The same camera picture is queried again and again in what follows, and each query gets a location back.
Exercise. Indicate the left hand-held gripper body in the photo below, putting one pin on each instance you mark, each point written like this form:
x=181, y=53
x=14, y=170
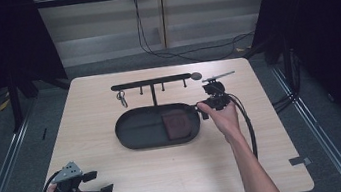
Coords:
x=67, y=186

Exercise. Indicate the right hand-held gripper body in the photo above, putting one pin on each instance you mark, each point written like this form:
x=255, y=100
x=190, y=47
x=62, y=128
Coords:
x=215, y=94

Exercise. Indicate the black key rack with tray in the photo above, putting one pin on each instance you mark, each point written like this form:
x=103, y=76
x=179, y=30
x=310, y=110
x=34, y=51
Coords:
x=149, y=129

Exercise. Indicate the person's right hand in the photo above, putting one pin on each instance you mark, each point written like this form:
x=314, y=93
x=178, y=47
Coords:
x=224, y=120

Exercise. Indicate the grey round disc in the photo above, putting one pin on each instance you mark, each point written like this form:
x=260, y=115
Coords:
x=196, y=76

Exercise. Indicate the black metal stand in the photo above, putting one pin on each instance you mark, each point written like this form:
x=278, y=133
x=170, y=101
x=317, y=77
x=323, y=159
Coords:
x=14, y=97

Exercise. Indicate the yellow floor tape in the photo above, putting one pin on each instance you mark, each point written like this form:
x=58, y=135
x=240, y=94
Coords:
x=3, y=105

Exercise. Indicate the grey tape strip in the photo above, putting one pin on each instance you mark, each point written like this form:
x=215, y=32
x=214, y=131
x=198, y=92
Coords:
x=299, y=160

